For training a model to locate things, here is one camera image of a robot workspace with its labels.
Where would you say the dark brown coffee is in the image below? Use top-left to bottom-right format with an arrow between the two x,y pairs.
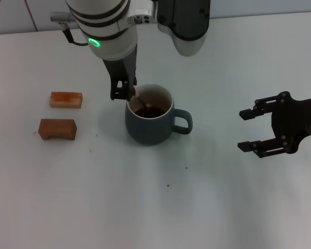
134,106 -> 167,120

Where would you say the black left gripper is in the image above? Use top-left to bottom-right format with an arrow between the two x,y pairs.
101,45 -> 139,102

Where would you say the light stained wooden block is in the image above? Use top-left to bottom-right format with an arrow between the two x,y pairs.
49,91 -> 84,109

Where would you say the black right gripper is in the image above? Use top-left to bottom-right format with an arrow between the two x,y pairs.
237,91 -> 311,159

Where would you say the grey ceramic cup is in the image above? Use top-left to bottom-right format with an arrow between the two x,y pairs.
124,82 -> 193,146

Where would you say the pink handled metal spoon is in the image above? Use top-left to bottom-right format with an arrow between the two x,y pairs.
133,89 -> 152,109

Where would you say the thin grey cable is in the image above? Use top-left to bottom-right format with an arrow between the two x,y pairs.
62,24 -> 90,47

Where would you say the dark arched wooden block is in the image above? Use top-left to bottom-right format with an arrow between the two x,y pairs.
38,118 -> 78,141

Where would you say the silver cable plug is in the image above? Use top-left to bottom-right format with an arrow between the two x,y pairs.
50,11 -> 75,28

